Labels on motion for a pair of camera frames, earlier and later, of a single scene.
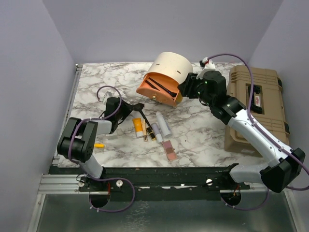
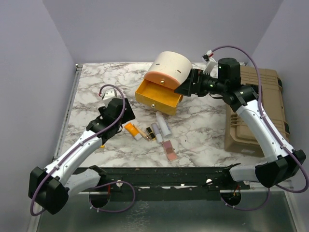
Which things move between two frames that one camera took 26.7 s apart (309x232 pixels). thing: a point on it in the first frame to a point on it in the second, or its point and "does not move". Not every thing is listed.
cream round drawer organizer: (170, 63) does not move
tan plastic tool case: (268, 107) does not move
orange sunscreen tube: (138, 127) to (133, 130)
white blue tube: (163, 125) does not move
